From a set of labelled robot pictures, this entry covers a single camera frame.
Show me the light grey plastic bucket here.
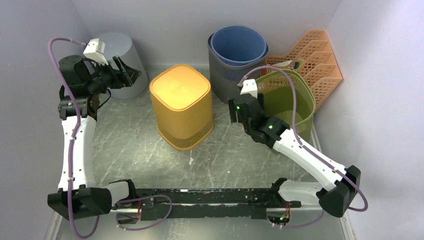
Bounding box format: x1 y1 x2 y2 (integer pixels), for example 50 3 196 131
96 32 150 101

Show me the blue plastic bucket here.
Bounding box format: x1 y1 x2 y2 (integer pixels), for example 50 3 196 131
210 25 267 66

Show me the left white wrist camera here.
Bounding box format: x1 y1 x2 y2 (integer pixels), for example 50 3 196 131
83 38 109 66

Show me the yellow mesh waste basket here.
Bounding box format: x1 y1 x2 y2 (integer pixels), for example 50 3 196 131
149 64 214 151

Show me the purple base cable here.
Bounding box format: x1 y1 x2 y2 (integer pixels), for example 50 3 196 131
112 194 173 232
271 210 326 230

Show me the dark grey mesh basket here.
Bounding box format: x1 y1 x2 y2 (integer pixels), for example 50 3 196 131
207 36 269 104

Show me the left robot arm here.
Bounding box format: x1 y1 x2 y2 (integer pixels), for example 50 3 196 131
47 55 142 220

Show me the orange plastic file organizer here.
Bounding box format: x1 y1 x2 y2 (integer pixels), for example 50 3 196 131
264 29 343 110

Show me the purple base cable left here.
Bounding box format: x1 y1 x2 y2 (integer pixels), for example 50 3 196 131
112 194 173 232

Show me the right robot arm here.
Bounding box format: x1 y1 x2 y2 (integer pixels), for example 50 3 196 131
228 93 361 218

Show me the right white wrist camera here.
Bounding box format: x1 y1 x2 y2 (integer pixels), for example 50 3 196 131
240 79 258 99

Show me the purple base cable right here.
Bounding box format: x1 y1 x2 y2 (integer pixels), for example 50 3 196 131
271 210 326 230

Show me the olive green mesh basket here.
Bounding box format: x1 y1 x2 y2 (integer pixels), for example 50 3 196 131
256 69 316 143

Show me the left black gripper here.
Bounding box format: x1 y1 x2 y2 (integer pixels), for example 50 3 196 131
86 55 143 95

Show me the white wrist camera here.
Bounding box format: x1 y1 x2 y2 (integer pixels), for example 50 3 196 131
83 38 109 66
240 79 258 99

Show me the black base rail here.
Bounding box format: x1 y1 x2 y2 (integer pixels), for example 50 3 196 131
104 187 302 222

